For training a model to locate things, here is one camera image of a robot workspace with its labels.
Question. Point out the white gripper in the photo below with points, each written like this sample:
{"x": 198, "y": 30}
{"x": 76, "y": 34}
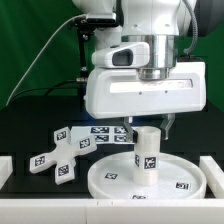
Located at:
{"x": 114, "y": 93}

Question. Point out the white round table top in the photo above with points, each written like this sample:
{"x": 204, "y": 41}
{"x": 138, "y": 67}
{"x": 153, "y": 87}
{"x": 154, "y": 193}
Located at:
{"x": 124, "y": 176}

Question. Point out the white cross-shaped table base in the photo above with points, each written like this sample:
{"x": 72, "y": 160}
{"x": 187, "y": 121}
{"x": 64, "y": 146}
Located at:
{"x": 63, "y": 156}

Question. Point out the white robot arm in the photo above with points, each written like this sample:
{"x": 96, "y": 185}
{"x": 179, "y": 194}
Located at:
{"x": 170, "y": 27}

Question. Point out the white fiducial marker sheet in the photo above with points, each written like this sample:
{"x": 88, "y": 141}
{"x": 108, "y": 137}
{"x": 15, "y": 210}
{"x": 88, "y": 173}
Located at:
{"x": 102, "y": 134}

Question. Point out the white right fence block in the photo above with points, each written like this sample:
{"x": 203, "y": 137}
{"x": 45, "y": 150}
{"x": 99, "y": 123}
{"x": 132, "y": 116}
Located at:
{"x": 214, "y": 175}

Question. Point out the white fence block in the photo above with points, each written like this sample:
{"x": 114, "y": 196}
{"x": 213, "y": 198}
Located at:
{"x": 214, "y": 175}
{"x": 6, "y": 169}

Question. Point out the white left fence block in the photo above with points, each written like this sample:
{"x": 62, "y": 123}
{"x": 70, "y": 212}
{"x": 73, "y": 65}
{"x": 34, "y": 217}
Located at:
{"x": 6, "y": 169}

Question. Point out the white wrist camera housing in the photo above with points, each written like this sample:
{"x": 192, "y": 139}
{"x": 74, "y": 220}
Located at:
{"x": 125, "y": 55}

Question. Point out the black camera on stand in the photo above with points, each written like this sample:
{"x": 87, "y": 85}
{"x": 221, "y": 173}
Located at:
{"x": 85, "y": 25}

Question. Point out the white front fence rail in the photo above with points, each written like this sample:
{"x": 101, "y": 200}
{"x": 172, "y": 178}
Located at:
{"x": 92, "y": 211}

